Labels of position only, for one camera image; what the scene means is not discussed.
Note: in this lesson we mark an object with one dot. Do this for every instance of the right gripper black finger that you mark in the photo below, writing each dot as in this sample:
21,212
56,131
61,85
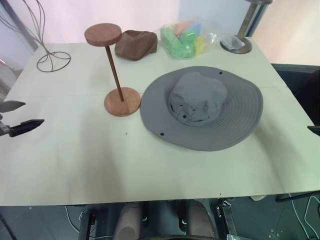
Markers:
315,130

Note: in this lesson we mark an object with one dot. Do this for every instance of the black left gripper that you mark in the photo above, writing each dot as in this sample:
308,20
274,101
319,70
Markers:
3,129

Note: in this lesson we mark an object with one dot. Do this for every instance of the wooden hat stand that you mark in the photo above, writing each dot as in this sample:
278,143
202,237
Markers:
117,77

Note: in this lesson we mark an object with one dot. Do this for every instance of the grey wide-brim bucket hat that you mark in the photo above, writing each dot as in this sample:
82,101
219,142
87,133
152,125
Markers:
202,110

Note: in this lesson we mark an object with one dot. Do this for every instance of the grey metal lamp base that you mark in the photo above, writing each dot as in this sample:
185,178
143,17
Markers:
246,22

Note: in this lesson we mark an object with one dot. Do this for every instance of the brown cap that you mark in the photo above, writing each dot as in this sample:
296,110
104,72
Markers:
136,45

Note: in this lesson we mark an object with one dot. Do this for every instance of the black chair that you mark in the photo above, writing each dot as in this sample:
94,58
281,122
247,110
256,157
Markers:
300,85

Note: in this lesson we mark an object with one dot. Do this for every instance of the small clear plastic bag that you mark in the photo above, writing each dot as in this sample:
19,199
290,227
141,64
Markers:
231,41

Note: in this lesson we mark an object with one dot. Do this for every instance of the clear bag of colourful toys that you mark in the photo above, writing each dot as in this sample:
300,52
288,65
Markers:
181,40

